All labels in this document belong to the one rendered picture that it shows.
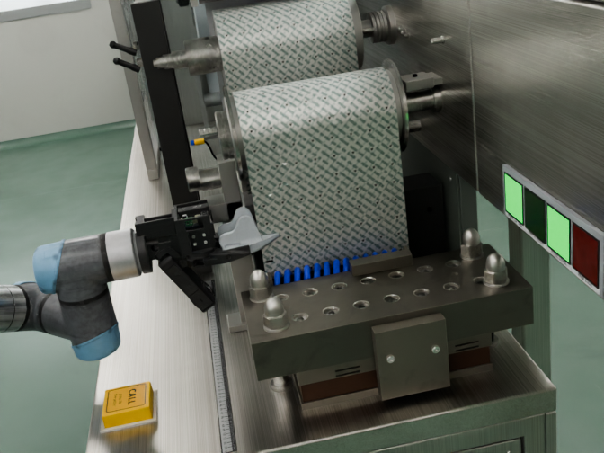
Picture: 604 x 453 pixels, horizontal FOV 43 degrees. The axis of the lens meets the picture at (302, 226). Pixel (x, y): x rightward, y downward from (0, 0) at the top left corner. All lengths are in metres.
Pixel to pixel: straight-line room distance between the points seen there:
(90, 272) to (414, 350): 0.48
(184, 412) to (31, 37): 5.80
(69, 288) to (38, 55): 5.70
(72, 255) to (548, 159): 0.68
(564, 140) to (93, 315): 0.72
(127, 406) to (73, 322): 0.15
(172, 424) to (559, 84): 0.70
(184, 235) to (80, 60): 5.68
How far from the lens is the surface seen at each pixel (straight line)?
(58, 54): 6.80
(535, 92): 0.92
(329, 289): 1.15
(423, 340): 1.07
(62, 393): 3.09
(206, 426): 1.14
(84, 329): 1.22
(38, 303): 1.29
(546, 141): 0.91
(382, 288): 1.13
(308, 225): 1.20
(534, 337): 1.59
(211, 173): 1.24
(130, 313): 1.49
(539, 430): 1.18
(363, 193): 1.20
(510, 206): 1.02
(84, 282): 1.18
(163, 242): 1.18
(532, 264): 1.51
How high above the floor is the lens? 1.56
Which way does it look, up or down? 23 degrees down
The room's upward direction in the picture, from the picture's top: 8 degrees counter-clockwise
